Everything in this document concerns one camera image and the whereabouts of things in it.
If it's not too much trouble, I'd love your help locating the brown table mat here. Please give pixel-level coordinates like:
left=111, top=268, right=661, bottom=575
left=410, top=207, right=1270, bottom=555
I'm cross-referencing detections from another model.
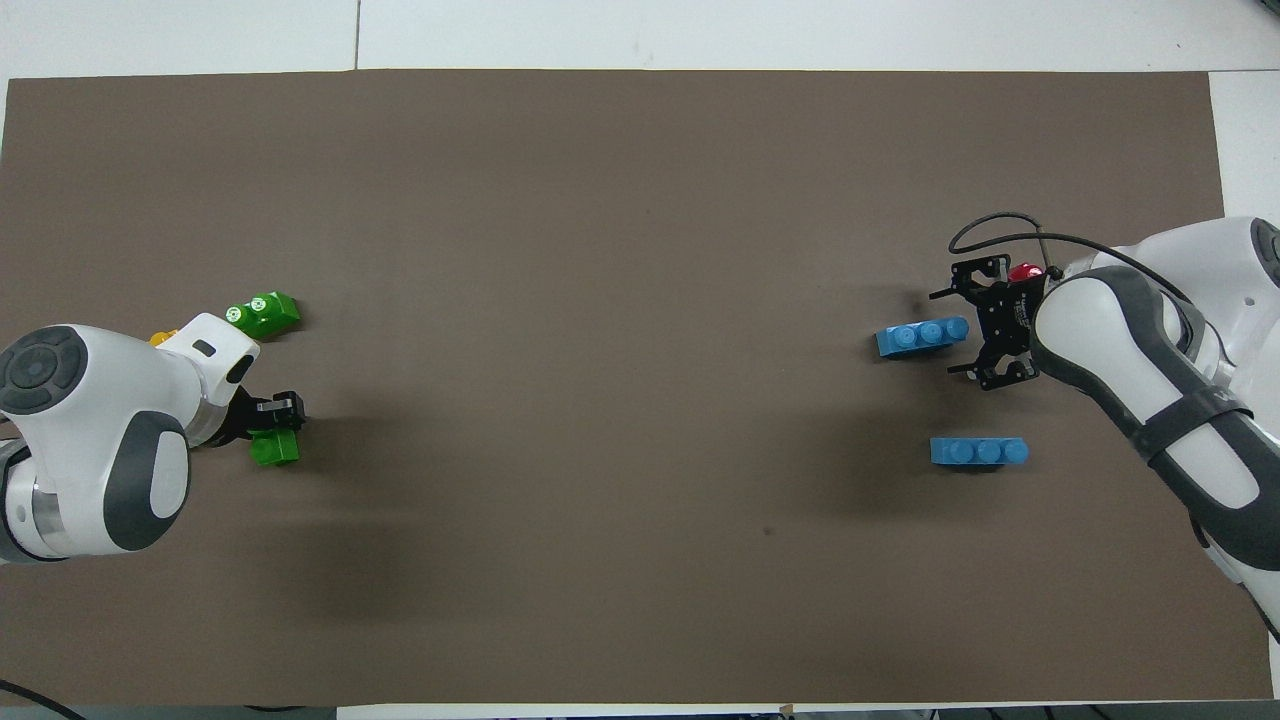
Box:
left=0, top=68, right=1274, bottom=706

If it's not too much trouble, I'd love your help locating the green block with white stickers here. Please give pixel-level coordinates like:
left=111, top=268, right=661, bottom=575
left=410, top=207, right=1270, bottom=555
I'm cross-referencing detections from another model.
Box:
left=226, top=291, right=301, bottom=341

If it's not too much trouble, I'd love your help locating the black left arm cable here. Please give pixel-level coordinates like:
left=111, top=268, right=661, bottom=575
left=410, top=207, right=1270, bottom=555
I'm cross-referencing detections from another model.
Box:
left=0, top=677, right=61, bottom=720

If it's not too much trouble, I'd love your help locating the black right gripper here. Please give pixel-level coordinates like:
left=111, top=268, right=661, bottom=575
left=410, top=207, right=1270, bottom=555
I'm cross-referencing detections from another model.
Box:
left=928, top=254, right=1047, bottom=392

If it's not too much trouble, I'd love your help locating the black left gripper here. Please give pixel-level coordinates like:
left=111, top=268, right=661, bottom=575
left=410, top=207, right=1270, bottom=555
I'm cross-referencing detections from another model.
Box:
left=195, top=384, right=307, bottom=449

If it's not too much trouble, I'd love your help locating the blue three-stud block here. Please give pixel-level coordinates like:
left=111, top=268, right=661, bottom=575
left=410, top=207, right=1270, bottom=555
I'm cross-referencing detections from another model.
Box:
left=930, top=437, right=1030, bottom=468
left=875, top=315, right=971, bottom=361

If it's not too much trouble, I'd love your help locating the plain green two-stud block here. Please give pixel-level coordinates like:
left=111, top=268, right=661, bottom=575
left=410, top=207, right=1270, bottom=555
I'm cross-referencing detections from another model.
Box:
left=249, top=428, right=302, bottom=468

